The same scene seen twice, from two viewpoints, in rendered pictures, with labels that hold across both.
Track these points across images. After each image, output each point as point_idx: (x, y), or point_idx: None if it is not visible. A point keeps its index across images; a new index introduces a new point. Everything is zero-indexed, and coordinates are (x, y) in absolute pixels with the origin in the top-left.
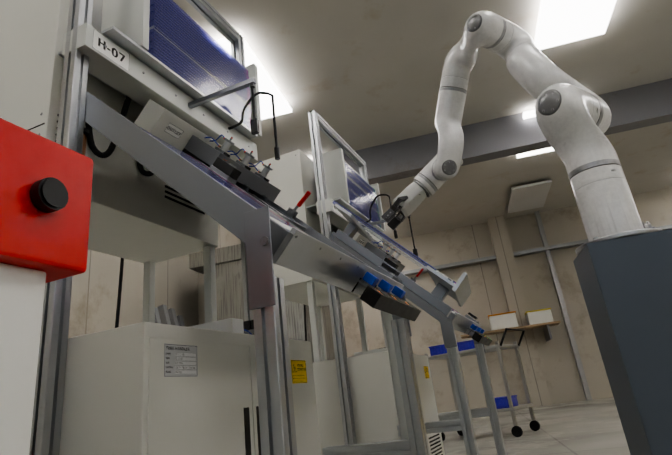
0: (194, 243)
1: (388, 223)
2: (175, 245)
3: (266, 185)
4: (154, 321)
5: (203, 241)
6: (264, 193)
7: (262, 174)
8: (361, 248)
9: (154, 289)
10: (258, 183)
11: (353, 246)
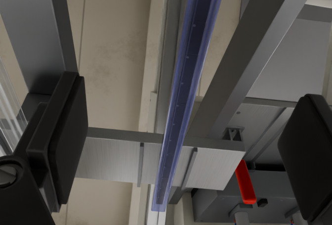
0: (197, 100)
1: (85, 134)
2: (201, 99)
3: (265, 190)
4: (161, 26)
5: (199, 101)
6: (253, 175)
7: (247, 214)
8: (63, 31)
9: (159, 61)
10: (285, 186)
11: (71, 51)
